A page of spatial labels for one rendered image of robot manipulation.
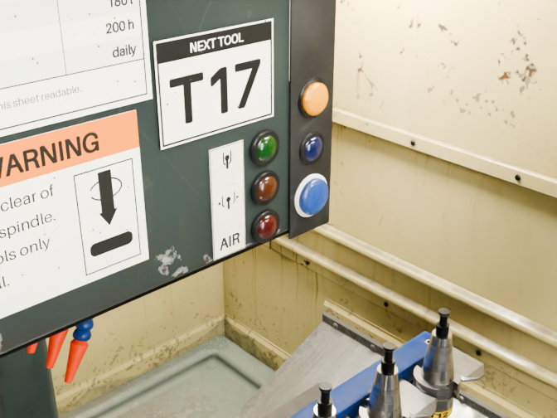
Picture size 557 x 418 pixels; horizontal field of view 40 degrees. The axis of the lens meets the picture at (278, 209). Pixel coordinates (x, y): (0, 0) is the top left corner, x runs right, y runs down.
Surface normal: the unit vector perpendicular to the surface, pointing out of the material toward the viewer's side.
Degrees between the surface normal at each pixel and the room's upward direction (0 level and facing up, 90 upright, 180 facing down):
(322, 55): 90
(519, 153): 90
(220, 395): 0
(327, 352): 24
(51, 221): 90
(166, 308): 90
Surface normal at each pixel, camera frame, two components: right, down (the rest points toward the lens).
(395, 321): -0.74, 0.30
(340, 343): -0.30, -0.70
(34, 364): 0.68, 0.32
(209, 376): 0.00, -0.90
